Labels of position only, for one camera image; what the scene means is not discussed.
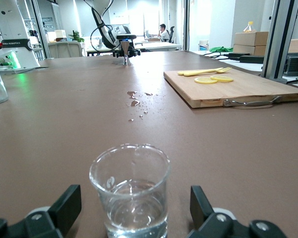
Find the black power adapter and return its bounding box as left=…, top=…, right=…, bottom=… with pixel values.
left=227, top=52, right=265, bottom=64

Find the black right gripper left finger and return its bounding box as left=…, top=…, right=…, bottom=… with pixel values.
left=0, top=184, right=82, bottom=238

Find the lemon slice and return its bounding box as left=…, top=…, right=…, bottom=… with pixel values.
left=210, top=75, right=234, bottom=83
left=194, top=77, right=218, bottom=84

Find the cardboard box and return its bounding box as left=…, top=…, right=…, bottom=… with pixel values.
left=232, top=44, right=267, bottom=57
left=234, top=31, right=269, bottom=47

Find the brown table cover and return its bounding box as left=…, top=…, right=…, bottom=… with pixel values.
left=0, top=51, right=298, bottom=238

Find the grey upholstered chair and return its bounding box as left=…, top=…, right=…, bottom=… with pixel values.
left=48, top=41, right=83, bottom=59

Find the clear glass measuring cup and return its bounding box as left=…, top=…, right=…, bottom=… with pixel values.
left=89, top=143, right=171, bottom=238

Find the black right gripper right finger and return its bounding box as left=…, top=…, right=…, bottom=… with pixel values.
left=186, top=185, right=289, bottom=238

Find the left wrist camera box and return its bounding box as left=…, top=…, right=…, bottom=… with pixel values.
left=116, top=34, right=137, bottom=41

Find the wooden cutting board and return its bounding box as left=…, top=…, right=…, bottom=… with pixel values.
left=163, top=67, right=298, bottom=109

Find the steel cone jigger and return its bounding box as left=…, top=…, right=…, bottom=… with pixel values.
left=120, top=41, right=132, bottom=66

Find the black office chair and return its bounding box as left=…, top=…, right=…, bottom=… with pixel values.
left=168, top=26, right=176, bottom=44

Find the yellow plastic knife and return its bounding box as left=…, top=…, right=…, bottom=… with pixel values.
left=177, top=67, right=224, bottom=75

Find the white office desk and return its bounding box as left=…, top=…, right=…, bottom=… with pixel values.
left=85, top=41, right=182, bottom=57

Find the plastic bottle yellow cap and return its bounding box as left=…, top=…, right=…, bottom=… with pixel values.
left=243, top=21, right=257, bottom=33

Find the yellow plastic fork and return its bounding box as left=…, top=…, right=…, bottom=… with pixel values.
left=183, top=66, right=232, bottom=77

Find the camera stand post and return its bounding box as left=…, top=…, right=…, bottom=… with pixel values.
left=261, top=0, right=298, bottom=80

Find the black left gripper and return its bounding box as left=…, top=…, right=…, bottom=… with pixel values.
left=112, top=39, right=142, bottom=58

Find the seated person white shirt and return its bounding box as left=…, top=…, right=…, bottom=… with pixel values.
left=156, top=24, right=171, bottom=43

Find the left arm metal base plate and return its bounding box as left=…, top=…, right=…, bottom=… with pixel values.
left=0, top=65, right=50, bottom=74

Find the green cloth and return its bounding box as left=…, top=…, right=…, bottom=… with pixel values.
left=209, top=46, right=233, bottom=53

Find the green potted plant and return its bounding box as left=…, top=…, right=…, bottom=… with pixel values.
left=68, top=30, right=85, bottom=43

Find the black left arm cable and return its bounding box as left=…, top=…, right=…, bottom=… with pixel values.
left=83, top=0, right=115, bottom=53

